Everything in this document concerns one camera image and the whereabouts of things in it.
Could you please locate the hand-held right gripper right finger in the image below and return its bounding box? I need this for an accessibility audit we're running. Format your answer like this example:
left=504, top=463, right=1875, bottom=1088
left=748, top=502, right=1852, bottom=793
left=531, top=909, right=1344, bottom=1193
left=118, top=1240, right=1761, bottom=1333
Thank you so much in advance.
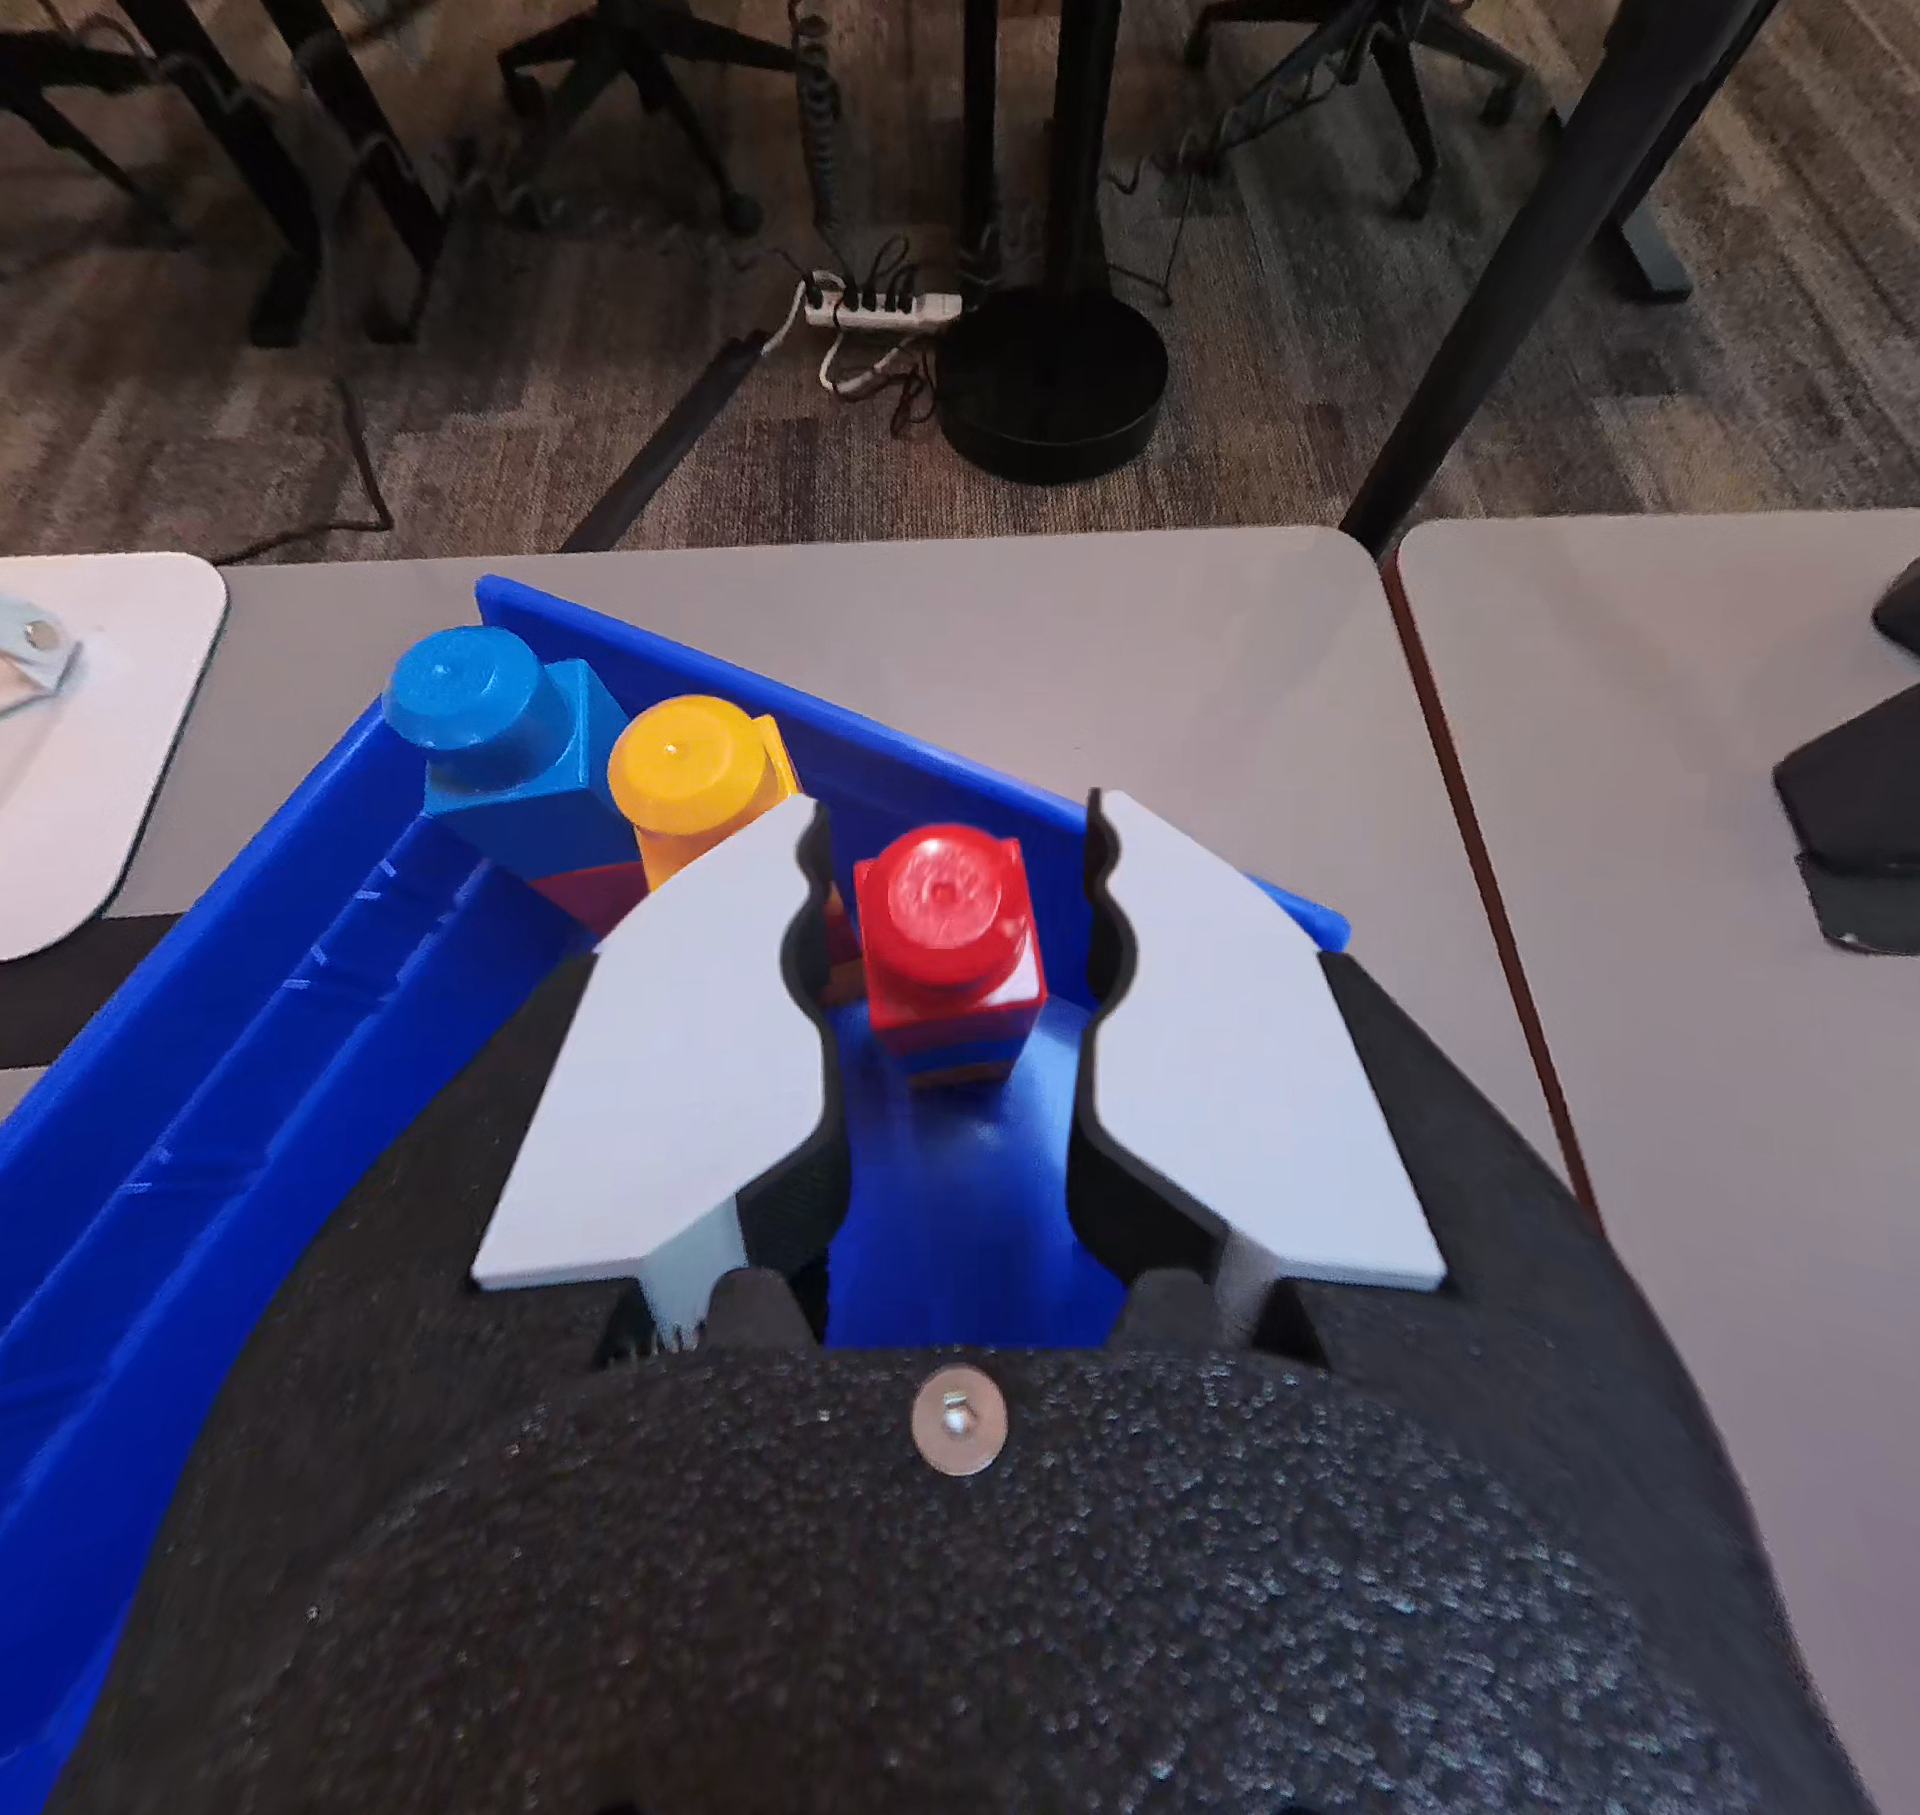
left=1073, top=787, right=1450, bottom=1319

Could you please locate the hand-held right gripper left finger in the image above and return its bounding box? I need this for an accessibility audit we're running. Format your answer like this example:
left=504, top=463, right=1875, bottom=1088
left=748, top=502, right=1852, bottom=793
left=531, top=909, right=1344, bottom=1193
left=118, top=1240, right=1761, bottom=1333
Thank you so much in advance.
left=473, top=793, right=850, bottom=1348

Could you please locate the blue plastic bin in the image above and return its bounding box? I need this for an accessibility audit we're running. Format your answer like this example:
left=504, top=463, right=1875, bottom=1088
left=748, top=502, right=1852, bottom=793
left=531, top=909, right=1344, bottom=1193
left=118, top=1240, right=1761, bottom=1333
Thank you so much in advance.
left=0, top=576, right=1349, bottom=1815

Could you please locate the black round base floor stand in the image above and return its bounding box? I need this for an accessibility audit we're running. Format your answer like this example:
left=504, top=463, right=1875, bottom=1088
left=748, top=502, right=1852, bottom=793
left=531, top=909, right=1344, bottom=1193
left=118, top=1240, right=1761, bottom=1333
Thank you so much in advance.
left=937, top=0, right=1171, bottom=485

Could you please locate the white power strip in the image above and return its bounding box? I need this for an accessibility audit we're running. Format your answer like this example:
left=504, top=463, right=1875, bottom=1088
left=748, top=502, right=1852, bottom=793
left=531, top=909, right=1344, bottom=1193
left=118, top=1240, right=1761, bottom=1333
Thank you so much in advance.
left=799, top=276, right=965, bottom=339

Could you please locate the black stand pole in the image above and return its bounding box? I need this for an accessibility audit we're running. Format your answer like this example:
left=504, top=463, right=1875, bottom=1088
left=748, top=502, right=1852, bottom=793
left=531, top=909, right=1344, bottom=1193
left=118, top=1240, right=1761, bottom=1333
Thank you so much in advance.
left=1339, top=0, right=1861, bottom=556

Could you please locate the black office chair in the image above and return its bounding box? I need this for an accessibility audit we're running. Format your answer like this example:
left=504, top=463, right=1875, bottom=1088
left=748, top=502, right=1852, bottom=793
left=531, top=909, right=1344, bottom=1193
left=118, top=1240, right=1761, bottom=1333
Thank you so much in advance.
left=1187, top=0, right=1532, bottom=222
left=407, top=0, right=811, bottom=238

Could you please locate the black floor cable cover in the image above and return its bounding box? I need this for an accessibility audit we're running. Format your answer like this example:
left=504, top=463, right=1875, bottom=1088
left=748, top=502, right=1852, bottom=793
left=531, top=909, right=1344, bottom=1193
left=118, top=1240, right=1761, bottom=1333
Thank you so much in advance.
left=558, top=331, right=771, bottom=556

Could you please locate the black floor cable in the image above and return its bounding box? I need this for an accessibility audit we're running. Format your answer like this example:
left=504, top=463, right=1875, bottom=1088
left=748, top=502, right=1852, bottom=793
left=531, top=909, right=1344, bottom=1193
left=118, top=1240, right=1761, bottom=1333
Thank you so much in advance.
left=209, top=374, right=396, bottom=566

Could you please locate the black coiled cable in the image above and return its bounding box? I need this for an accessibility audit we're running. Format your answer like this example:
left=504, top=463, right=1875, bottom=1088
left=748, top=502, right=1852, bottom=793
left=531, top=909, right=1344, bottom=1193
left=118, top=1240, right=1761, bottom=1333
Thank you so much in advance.
left=783, top=0, right=845, bottom=242

